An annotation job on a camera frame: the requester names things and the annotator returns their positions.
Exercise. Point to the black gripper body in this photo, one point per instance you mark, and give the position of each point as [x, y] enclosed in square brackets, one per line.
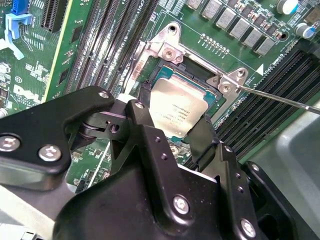
[112, 212]

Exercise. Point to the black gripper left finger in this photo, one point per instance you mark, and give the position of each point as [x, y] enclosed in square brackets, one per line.
[37, 125]

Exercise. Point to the metal locking lever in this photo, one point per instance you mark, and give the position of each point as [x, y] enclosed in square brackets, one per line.
[287, 101]

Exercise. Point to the silver CPU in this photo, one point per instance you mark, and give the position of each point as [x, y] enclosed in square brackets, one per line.
[175, 105]

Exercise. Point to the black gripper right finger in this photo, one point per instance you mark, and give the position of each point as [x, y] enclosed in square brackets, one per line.
[230, 165]

